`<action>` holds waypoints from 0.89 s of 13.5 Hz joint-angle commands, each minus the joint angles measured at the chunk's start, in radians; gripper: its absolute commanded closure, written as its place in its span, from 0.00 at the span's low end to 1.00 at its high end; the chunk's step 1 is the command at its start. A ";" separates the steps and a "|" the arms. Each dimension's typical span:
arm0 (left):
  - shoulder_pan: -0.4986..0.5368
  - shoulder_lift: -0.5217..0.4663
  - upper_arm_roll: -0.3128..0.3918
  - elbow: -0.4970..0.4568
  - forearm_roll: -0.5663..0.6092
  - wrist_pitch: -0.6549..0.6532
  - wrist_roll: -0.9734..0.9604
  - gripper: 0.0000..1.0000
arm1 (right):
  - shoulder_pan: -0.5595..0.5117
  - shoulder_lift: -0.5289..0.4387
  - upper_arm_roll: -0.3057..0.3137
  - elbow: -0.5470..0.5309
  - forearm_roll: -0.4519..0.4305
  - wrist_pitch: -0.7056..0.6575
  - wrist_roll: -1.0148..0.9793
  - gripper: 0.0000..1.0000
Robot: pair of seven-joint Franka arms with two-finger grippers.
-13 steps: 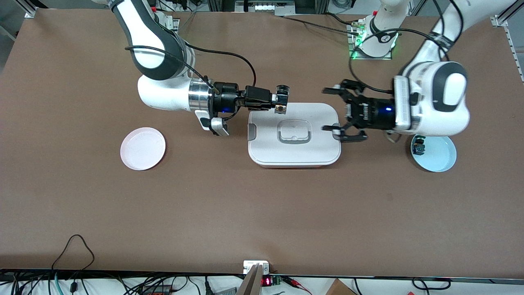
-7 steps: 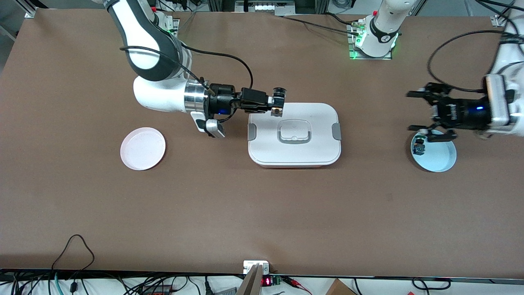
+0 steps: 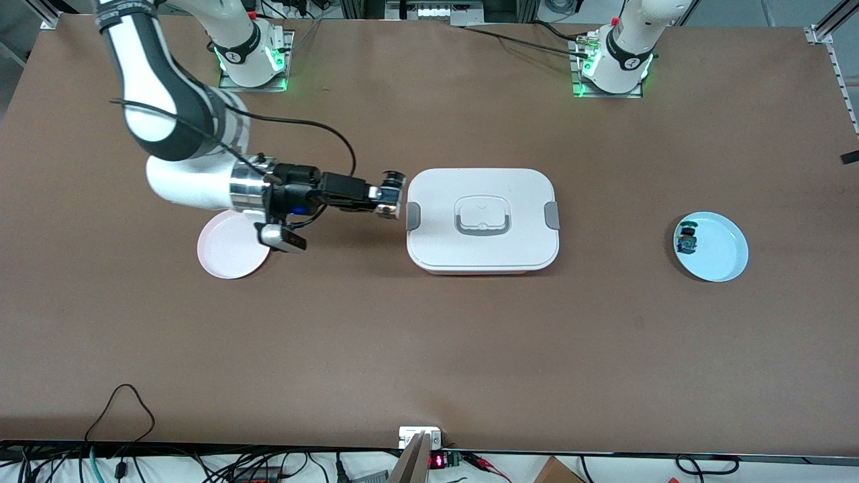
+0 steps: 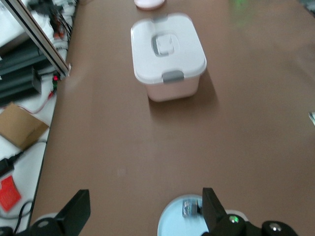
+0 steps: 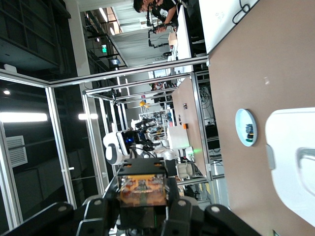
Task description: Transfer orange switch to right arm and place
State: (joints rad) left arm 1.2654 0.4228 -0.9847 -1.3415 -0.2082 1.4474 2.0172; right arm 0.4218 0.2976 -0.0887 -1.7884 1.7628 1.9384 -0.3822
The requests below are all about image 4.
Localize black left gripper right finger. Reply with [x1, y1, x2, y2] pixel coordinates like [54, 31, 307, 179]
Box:
[201, 187, 297, 236]

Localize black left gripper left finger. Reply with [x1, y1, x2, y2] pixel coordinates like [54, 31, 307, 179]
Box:
[29, 189, 92, 236]

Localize light blue round plate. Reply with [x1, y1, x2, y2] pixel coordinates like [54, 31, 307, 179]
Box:
[157, 193, 247, 236]

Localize red flat card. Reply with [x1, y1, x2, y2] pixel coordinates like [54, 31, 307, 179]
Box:
[0, 175, 22, 212]

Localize brown cardboard box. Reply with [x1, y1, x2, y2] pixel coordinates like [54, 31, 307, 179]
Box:
[0, 102, 50, 151]

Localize red alligator clip lead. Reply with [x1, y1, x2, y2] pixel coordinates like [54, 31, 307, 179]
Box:
[14, 89, 58, 115]

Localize black equipment case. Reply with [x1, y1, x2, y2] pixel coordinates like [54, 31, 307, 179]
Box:
[0, 40, 43, 105]

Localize white lidded storage box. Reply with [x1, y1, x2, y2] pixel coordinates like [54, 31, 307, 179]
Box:
[130, 12, 208, 103]

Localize pale pink round plate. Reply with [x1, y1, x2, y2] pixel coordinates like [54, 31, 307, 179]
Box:
[133, 0, 167, 11]

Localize black power plug cable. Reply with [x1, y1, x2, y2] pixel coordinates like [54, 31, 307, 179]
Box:
[0, 140, 47, 178]

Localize aluminium camera post profile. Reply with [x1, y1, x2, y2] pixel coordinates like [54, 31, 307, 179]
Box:
[4, 0, 71, 80]

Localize tangled black cables bundle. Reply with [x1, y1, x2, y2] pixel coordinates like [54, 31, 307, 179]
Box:
[27, 0, 79, 50]

